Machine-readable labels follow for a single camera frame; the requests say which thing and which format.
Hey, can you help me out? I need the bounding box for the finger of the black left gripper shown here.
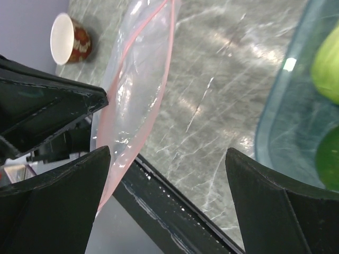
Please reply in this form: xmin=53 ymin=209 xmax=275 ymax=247
xmin=1 ymin=56 xmax=108 ymax=159

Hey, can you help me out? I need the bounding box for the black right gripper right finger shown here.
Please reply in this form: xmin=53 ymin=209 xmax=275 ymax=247
xmin=225 ymin=148 xmax=338 ymax=253

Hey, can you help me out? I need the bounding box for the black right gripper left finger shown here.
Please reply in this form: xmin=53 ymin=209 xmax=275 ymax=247
xmin=1 ymin=146 xmax=111 ymax=253

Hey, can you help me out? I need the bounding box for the dark green avocado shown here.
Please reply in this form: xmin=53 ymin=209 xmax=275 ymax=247
xmin=315 ymin=126 xmax=338 ymax=192

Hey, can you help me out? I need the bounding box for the clear zip top bag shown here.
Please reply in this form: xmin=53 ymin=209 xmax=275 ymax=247
xmin=90 ymin=1 xmax=181 ymax=207

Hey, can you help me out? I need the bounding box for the large green cabbage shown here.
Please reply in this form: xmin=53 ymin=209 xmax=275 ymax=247
xmin=310 ymin=24 xmax=338 ymax=105

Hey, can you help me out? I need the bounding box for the teal plastic tray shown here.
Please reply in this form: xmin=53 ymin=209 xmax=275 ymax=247
xmin=255 ymin=1 xmax=338 ymax=188

